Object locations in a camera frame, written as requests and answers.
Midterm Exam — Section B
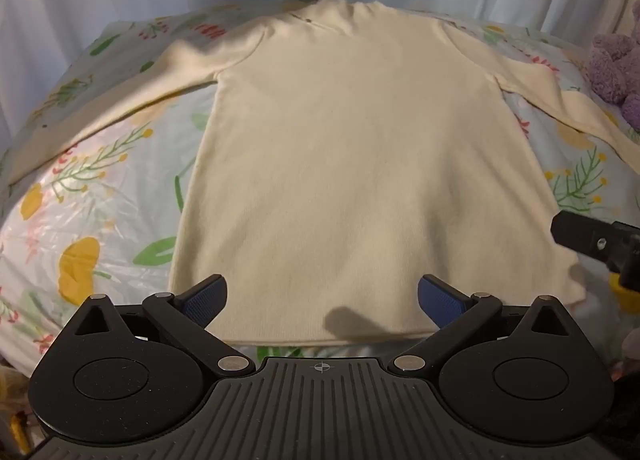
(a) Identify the cream knit sweater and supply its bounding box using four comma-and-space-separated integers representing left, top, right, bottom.
7, 0, 640, 347

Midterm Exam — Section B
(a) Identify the yellow object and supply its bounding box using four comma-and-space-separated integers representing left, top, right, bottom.
9, 412, 32, 457

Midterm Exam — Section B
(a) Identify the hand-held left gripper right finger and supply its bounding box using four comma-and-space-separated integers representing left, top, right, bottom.
389, 275, 569, 379

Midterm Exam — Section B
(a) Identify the purple teddy bear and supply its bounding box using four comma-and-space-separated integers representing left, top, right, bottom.
589, 5, 640, 132

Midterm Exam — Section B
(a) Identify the floral printed bedsheet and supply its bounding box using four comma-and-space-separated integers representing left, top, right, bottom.
0, 3, 640, 376

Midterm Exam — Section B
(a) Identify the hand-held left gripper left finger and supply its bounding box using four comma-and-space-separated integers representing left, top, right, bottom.
72, 274, 257, 380

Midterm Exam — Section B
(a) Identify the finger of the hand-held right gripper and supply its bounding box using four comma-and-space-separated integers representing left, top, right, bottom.
550, 210, 640, 273

